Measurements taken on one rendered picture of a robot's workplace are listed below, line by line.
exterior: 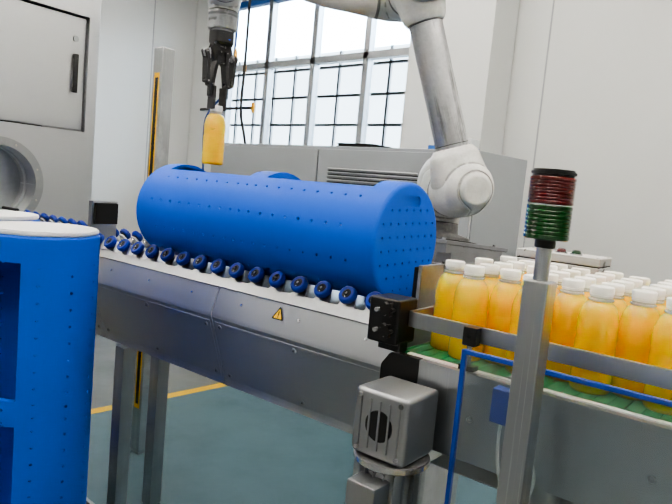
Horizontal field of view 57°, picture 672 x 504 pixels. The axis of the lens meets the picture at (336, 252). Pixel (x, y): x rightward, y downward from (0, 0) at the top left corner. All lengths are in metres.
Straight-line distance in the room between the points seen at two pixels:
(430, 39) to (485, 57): 2.41
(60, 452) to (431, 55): 1.47
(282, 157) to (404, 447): 3.04
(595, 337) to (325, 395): 0.68
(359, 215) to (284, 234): 0.22
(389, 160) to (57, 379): 2.20
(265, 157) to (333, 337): 2.76
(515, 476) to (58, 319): 1.14
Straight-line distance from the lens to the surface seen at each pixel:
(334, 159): 3.66
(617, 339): 1.18
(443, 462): 1.28
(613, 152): 4.17
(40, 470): 1.80
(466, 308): 1.21
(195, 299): 1.78
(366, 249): 1.36
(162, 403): 2.31
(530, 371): 0.96
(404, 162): 3.33
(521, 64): 4.53
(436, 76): 1.91
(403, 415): 1.10
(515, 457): 1.00
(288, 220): 1.51
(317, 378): 1.53
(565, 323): 1.18
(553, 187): 0.92
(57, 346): 1.70
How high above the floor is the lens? 1.20
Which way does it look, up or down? 6 degrees down
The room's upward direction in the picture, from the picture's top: 5 degrees clockwise
